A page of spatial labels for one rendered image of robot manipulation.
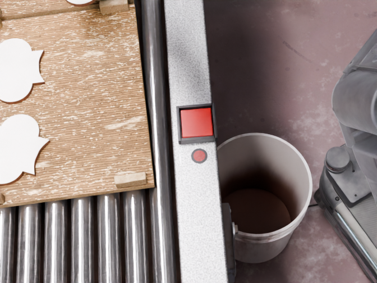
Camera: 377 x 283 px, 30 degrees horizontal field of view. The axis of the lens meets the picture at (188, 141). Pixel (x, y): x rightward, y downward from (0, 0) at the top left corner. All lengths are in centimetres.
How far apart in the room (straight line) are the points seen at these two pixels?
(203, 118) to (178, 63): 14
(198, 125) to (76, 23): 35
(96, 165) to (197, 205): 20
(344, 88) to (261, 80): 180
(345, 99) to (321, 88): 181
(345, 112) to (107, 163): 74
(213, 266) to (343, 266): 102
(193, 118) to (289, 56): 119
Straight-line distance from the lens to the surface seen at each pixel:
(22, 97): 142
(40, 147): 137
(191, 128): 136
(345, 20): 263
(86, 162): 135
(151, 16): 150
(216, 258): 128
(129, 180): 129
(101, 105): 139
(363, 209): 206
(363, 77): 66
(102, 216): 132
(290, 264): 223
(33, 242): 134
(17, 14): 155
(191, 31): 148
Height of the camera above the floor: 215
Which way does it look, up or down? 66 degrees down
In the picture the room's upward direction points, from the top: 7 degrees counter-clockwise
